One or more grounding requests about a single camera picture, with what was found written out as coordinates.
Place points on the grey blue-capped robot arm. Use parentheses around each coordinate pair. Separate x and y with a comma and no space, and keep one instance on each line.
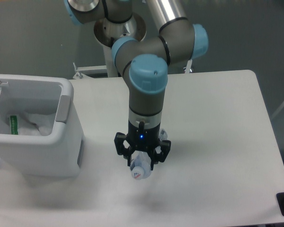
(142,63)

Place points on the white plastic wrapper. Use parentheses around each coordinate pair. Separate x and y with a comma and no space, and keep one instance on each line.
(31,124)

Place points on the clear plastic water bottle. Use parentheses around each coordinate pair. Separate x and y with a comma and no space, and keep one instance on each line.
(141,164)

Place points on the white open trash can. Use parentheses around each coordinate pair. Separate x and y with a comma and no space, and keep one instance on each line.
(57,154)

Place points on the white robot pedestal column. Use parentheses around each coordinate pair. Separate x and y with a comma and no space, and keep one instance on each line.
(110,54)

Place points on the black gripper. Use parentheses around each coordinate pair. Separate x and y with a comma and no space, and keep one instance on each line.
(146,140)

